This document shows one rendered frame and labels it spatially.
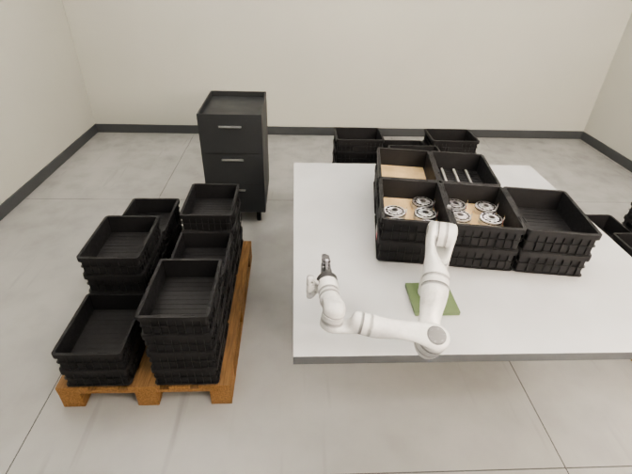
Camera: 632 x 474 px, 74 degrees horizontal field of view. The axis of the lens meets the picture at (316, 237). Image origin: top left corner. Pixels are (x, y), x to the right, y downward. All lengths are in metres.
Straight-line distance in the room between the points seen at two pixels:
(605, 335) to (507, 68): 4.13
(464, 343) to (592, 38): 4.81
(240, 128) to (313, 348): 1.97
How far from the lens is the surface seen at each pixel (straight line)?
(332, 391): 2.27
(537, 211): 2.33
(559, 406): 2.57
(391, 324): 1.31
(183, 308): 2.02
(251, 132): 3.10
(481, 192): 2.22
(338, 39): 5.03
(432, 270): 1.46
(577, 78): 6.06
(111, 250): 2.50
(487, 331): 1.71
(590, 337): 1.88
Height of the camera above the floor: 1.84
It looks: 34 degrees down
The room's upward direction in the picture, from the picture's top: 2 degrees clockwise
